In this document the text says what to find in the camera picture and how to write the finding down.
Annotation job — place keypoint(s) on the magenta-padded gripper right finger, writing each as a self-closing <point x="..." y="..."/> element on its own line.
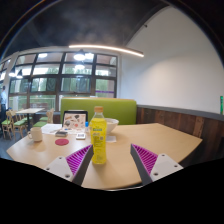
<point x="146" y="159"/>

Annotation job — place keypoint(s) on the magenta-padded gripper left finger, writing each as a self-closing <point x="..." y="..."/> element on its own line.
<point x="77" y="160"/>

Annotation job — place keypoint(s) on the yellow drink bottle orange cap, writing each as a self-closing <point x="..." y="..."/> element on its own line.
<point x="98" y="136"/>

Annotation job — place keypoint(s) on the flat round red coaster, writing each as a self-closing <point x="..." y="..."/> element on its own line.
<point x="62" y="142"/>

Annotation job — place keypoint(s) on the small white square device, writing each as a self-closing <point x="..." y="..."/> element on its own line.
<point x="80" y="136"/>

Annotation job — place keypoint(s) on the small dark box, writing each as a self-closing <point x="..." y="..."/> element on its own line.
<point x="61" y="133"/>

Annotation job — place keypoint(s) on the small blue-capped bottle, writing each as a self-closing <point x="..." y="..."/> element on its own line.
<point x="86" y="128"/>

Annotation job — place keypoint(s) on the black-framed picture tablet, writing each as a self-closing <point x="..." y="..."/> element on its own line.
<point x="75" y="120"/>

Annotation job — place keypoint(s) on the white paper napkin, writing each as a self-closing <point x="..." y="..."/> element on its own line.
<point x="111" y="139"/>

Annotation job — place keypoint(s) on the white bowl with food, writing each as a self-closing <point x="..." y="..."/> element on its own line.
<point x="112" y="125"/>

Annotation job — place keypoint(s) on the white ribbed mug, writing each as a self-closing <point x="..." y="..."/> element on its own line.
<point x="36" y="134"/>

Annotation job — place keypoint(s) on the green upholstered booth bench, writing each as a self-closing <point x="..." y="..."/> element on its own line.
<point x="120" y="110"/>

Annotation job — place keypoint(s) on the light wooden dining table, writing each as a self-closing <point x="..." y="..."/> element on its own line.
<point x="29" y="110"/>

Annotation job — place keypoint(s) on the wooden chairs with green seats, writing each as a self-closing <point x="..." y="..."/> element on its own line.
<point x="18" y="124"/>

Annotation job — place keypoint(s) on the person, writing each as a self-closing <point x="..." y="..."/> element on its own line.
<point x="3" y="101"/>

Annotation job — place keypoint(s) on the hanging ceiling lamps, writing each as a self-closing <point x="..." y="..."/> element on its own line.
<point x="80" y="56"/>

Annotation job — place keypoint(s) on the long curved light strip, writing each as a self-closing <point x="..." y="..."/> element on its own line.
<point x="106" y="48"/>

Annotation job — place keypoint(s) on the large dark-framed window wall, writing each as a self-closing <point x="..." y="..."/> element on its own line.
<point x="60" y="80"/>

